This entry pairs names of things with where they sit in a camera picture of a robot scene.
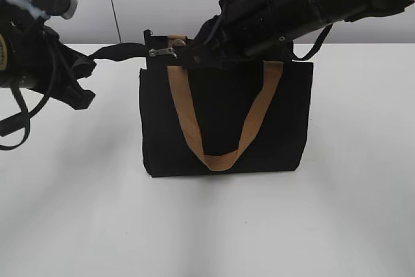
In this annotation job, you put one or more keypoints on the tan rear bag handle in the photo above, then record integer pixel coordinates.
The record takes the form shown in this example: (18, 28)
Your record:
(175, 41)

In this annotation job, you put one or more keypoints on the tan front bag handle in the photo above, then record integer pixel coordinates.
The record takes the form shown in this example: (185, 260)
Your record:
(183, 103)

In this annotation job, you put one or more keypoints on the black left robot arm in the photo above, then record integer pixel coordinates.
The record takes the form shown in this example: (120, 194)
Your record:
(32, 54)

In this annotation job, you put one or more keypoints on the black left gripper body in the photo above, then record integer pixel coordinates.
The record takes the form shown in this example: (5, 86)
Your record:
(57, 70)

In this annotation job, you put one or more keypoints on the silver zipper pull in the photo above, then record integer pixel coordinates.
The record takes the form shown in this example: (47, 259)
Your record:
(162, 52)

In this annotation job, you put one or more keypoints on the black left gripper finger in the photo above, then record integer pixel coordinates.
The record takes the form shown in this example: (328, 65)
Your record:
(83, 67)
(78, 98)

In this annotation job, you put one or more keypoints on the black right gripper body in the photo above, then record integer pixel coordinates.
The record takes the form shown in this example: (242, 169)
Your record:
(231, 33)

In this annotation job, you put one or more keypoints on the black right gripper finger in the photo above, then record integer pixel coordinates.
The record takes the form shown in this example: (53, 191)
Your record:
(199, 56)

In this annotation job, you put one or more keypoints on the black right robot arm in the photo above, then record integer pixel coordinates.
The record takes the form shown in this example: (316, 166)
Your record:
(297, 28)

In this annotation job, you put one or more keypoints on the tan bag handle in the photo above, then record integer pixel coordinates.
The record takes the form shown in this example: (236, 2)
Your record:
(183, 103)
(175, 41)

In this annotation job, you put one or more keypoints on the black tote bag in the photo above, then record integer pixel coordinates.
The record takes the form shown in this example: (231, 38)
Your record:
(227, 111)

